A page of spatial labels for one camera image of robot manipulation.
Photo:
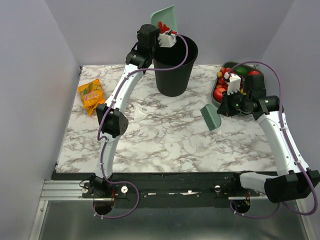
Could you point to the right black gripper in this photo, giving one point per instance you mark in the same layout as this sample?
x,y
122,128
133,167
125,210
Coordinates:
x,y
225,108

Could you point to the green hand brush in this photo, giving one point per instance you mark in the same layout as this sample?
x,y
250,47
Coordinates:
x,y
211,118

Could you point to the white tissue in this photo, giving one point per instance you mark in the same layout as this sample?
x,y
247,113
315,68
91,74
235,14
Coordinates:
x,y
140,112

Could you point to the red paper scrap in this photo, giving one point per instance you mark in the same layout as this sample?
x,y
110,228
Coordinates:
x,y
164,29

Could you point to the green plastic dustpan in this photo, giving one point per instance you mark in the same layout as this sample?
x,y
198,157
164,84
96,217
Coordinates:
x,y
167,16

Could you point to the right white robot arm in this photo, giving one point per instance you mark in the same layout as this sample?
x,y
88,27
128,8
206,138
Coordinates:
x,y
294,179

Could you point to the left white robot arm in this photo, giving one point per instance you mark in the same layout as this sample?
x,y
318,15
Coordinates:
x,y
111,118

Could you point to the red apple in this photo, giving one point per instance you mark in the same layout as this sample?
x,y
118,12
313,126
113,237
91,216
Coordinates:
x,y
254,72
218,94

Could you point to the red yellow cherries cluster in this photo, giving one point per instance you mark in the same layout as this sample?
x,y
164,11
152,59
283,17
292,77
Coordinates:
x,y
221,82

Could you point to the green lime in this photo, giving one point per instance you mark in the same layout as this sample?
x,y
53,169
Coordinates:
x,y
241,71

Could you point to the dark grey fruit tray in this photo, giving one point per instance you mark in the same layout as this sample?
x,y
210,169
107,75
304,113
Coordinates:
x,y
231,64

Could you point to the black plastic trash bin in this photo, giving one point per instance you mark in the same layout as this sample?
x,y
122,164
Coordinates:
x,y
174,82

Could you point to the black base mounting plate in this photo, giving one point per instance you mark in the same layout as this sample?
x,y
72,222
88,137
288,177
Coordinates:
x,y
164,190

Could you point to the orange snack bag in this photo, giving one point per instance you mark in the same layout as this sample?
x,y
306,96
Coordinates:
x,y
91,95

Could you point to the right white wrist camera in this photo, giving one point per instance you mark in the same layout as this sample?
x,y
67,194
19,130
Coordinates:
x,y
233,81

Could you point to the aluminium rail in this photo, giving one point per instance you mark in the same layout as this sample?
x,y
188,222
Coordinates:
x,y
62,190

